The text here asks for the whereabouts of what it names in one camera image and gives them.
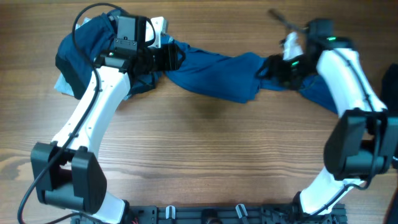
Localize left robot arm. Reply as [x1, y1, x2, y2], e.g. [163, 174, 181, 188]
[30, 15, 185, 223]

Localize blue polo shirt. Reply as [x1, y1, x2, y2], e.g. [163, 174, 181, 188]
[162, 36, 338, 113]

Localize folded dark denim jeans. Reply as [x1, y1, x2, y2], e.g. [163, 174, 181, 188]
[55, 8, 162, 97]

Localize black garment at right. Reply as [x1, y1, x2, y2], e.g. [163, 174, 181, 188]
[381, 63, 398, 111]

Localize folded black garment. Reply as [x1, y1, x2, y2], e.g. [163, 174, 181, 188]
[54, 54, 93, 100]

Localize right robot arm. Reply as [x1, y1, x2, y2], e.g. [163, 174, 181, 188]
[256, 15, 397, 223]

